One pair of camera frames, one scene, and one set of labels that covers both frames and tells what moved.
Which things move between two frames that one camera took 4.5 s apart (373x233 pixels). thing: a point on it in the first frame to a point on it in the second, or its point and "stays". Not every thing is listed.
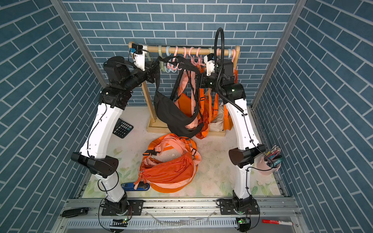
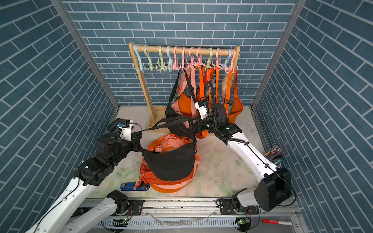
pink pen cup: [270, 162] stays
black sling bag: [180, 121] to [174, 165]
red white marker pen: [278, 222] stays
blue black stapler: [141, 186] stays
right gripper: [203, 81] to [200, 124]
